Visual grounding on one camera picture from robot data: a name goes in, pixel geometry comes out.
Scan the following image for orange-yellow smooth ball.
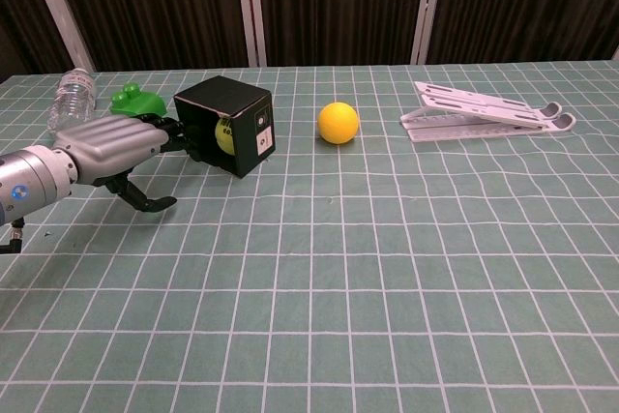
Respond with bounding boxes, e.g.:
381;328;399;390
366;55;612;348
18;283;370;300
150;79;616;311
316;102;361;145

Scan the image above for white metal frame post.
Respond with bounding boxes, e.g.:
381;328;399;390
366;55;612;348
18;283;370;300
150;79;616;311
21;0;98;74
233;0;268;68
410;0;446;66

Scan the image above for white folding laptop stand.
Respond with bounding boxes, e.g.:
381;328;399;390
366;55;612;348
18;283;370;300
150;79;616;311
399;80;577;142

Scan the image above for green toy building block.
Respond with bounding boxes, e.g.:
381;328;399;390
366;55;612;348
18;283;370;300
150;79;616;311
109;82;168;119

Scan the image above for dark ribbed curtain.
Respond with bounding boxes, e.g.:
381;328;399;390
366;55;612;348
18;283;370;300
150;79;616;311
0;0;619;75

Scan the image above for clear plastic water bottle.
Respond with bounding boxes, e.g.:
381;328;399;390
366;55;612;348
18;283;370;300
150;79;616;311
47;68;98;133

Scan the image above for yellow tennis ball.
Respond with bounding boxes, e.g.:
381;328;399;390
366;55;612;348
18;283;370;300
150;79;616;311
214;115;238;156

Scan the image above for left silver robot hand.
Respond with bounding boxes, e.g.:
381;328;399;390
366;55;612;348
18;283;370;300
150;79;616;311
52;112;200;214

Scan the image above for black cardboard box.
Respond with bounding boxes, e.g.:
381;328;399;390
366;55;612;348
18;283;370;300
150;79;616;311
172;75;277;180

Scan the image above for green grid tablecloth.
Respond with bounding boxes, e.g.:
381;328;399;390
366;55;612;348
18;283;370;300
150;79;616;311
0;59;619;413

